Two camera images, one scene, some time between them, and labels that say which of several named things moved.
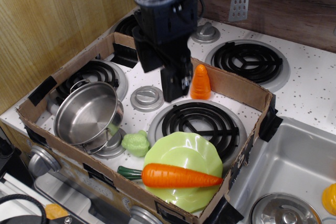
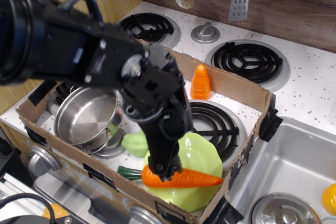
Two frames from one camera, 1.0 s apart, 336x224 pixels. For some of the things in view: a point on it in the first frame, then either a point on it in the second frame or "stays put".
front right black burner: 212,121 stays put
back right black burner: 258,62 stays put
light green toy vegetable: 137,144 stays put
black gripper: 167,16 → 154,95
